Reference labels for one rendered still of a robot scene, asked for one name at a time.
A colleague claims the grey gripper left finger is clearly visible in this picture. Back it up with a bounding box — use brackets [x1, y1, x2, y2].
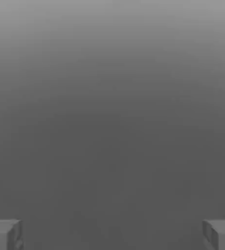
[0, 219, 24, 250]

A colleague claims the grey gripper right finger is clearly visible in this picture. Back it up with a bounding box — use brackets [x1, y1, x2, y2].
[202, 219, 225, 250]

